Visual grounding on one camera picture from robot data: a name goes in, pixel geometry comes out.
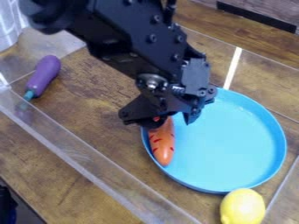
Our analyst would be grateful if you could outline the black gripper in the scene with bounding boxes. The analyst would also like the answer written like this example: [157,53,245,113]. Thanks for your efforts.
[117,85,218,130]

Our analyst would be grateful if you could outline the orange toy carrot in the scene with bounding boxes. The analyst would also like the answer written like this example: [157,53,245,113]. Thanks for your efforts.
[148,117,174,166]

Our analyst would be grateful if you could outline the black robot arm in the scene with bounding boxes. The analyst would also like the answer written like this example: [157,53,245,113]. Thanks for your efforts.
[18,0,217,129]

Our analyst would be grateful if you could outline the blue round tray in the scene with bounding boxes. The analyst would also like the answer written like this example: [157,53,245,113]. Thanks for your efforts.
[140,87,288,194]

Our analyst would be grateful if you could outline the yellow toy lemon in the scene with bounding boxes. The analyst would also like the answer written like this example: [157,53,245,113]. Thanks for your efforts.
[218,188,265,224]

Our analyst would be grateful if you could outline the purple toy eggplant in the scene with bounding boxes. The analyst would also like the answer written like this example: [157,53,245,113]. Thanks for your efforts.
[22,55,61,101]

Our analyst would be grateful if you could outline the white curtain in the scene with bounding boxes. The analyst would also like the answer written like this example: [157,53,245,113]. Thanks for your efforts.
[0,0,29,53]

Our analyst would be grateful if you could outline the clear acrylic enclosure wall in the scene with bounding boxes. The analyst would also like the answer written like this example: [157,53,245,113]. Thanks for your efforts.
[0,5,299,224]

